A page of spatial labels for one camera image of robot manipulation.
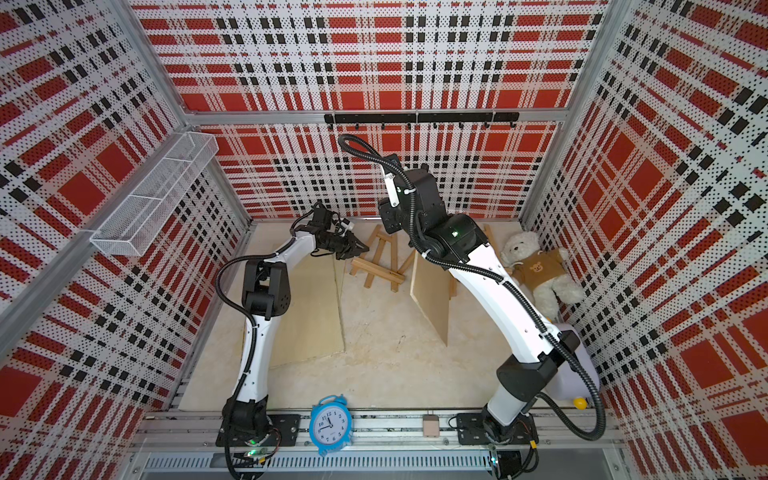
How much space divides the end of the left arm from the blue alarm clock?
0.44 metres

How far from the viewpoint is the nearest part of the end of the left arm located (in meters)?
0.95

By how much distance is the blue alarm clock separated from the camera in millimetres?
718
